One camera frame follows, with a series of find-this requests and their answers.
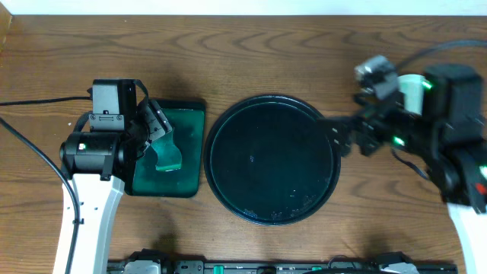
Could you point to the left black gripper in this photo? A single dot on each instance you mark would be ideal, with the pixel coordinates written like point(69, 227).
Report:
point(157, 122)

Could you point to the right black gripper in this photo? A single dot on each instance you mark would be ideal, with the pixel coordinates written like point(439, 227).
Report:
point(363, 113)

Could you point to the green sponge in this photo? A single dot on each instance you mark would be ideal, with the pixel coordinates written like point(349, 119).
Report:
point(168, 154)

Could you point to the mint plate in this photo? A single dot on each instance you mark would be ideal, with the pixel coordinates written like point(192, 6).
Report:
point(412, 88)

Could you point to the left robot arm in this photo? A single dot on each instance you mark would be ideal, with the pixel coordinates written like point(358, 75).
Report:
point(106, 156)

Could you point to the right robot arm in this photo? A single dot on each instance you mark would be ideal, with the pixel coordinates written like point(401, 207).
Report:
point(447, 135)

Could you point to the rectangular black sponge tray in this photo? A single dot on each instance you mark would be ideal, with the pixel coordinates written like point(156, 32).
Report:
point(188, 121)

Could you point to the round black tray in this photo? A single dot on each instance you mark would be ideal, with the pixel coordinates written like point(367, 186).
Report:
point(267, 162)

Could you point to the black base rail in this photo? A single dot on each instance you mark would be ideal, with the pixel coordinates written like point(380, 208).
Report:
point(152, 261)

